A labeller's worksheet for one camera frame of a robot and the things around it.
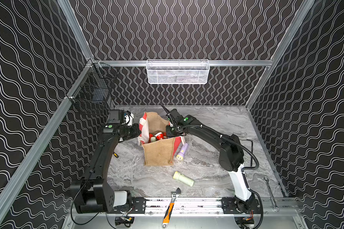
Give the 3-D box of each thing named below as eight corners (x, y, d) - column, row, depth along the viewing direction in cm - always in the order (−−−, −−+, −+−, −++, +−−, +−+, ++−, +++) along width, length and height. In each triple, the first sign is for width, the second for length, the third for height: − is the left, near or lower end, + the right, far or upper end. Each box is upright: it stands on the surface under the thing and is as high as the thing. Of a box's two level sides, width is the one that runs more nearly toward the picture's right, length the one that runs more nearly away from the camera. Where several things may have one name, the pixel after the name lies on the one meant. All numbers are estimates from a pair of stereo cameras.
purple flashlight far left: (176, 158, 94) (176, 156, 91) (185, 144, 100) (185, 141, 97) (181, 161, 92) (181, 159, 89) (190, 147, 99) (190, 144, 96)
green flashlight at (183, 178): (172, 178, 86) (172, 176, 83) (175, 172, 88) (175, 170, 85) (192, 187, 82) (192, 185, 79) (194, 181, 85) (195, 179, 82)
